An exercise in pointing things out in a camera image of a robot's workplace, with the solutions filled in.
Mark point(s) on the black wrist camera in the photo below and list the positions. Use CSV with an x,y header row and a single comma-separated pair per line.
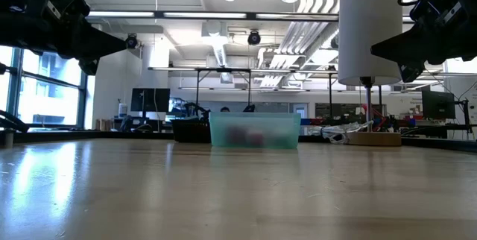
x,y
69,3
436,7

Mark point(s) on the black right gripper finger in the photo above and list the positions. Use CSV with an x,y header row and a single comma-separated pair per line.
x,y
406,42
404,55

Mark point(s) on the white table lamp wooden base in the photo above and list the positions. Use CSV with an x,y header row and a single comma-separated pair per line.
x,y
369,16

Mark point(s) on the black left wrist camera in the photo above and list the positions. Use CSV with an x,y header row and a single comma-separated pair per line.
x,y
69,3

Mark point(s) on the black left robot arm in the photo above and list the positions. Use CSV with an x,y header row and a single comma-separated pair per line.
x,y
22,16

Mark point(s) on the black metal gantry frame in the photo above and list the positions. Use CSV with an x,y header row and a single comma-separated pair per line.
x,y
223,70

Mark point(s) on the teal translucent plastic tray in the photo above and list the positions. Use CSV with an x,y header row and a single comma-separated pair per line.
x,y
223,120

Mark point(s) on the white bottle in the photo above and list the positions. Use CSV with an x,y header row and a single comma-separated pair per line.
x,y
122,111

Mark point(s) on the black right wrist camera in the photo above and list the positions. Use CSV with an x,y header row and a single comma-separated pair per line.
x,y
436,7

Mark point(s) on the black mesh bin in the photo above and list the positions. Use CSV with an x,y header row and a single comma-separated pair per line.
x,y
190,131

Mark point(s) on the white ceiling ducts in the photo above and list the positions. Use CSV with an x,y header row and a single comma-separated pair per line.
x,y
298,46

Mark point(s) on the black round ceiling speaker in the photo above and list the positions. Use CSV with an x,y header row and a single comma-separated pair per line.
x,y
254,38
132,41

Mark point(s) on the black computer monitor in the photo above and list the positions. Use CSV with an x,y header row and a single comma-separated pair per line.
x,y
151,100
438,105

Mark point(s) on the long ceiling light rail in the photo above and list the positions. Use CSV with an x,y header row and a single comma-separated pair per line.
x,y
205,15

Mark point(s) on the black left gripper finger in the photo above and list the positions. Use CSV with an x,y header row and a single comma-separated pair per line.
x,y
97,35
93,49

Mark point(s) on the large window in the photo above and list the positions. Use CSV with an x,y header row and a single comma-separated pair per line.
x,y
48,98

